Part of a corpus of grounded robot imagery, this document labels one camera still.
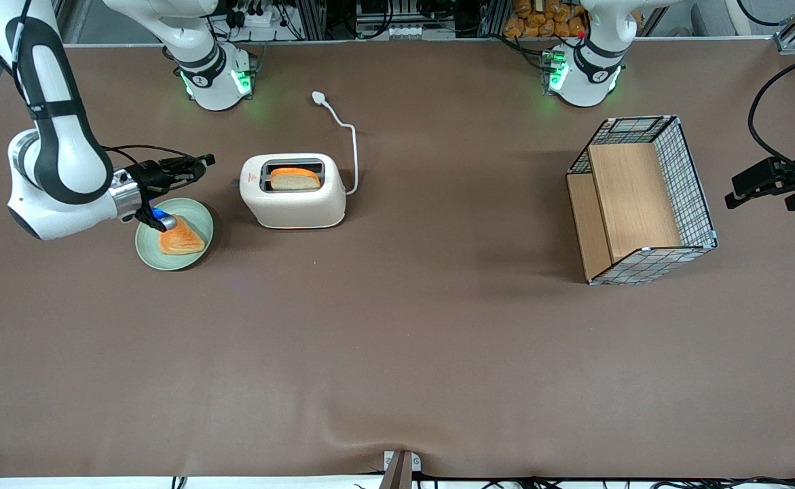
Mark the light wooden stepped shelf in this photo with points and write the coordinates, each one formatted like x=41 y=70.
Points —
x=631 y=197

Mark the white power strip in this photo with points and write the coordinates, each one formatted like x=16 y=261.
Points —
x=256 y=17

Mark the white two-slot toaster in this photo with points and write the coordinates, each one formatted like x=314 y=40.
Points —
x=295 y=204

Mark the pile of orange bread rolls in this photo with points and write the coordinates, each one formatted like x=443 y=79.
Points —
x=540 y=20

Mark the pale green round plate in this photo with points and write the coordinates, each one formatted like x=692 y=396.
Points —
x=197 y=217

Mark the metal table edge bracket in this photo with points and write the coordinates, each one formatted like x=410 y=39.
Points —
x=401 y=468

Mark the toast slice with orange crust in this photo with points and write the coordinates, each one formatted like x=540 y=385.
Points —
x=295 y=178

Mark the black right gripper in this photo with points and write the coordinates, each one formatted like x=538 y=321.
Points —
x=149 y=176

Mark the triangular orange bread piece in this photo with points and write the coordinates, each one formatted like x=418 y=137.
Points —
x=181 y=241

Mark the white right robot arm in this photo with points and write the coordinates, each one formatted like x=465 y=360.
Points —
x=64 y=163

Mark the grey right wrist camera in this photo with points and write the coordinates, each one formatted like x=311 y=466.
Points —
x=164 y=220

